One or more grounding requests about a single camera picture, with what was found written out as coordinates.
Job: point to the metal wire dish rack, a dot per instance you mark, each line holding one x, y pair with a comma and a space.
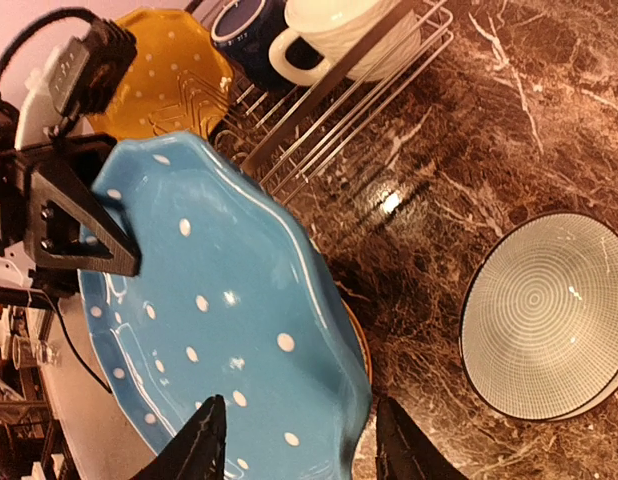
306, 129

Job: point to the dark blue mug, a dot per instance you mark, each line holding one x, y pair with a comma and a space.
243, 32

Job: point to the blue plate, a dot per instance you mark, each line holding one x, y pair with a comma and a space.
231, 299

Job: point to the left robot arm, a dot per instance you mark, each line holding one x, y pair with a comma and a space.
9, 117

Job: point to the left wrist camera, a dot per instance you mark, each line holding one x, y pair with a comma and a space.
88, 71

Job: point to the cream ribbed mug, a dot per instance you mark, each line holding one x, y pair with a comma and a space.
332, 28

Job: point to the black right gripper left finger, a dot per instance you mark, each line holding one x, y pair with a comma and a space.
198, 450

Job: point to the light green ceramic bowl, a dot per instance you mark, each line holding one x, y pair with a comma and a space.
539, 324

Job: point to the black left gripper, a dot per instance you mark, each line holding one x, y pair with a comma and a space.
51, 224

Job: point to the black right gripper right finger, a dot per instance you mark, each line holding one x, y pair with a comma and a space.
404, 452

